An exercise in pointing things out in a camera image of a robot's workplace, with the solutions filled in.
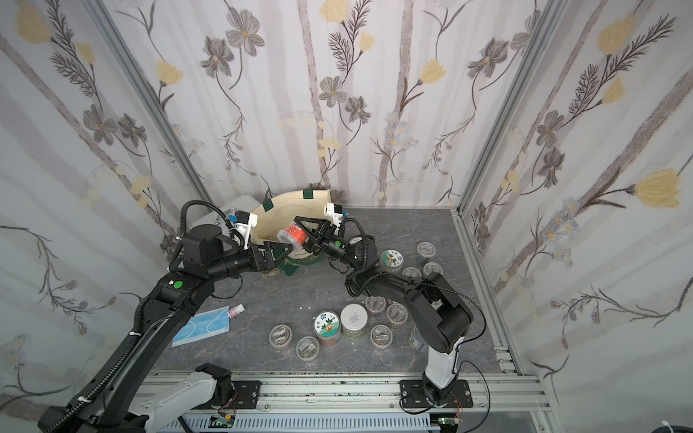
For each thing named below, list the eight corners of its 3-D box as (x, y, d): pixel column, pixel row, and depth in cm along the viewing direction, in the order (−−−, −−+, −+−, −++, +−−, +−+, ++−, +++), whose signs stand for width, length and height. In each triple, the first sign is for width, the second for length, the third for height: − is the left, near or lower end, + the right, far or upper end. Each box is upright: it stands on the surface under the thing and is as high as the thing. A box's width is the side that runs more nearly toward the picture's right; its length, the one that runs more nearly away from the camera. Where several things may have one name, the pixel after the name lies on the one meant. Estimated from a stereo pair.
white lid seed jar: (341, 339, 86) (340, 329, 79) (341, 315, 91) (340, 303, 84) (366, 339, 86) (368, 329, 79) (365, 315, 91) (367, 303, 84)
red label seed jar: (316, 346, 85) (313, 336, 78) (318, 322, 90) (315, 310, 83) (340, 346, 85) (338, 336, 78) (340, 322, 90) (339, 310, 83)
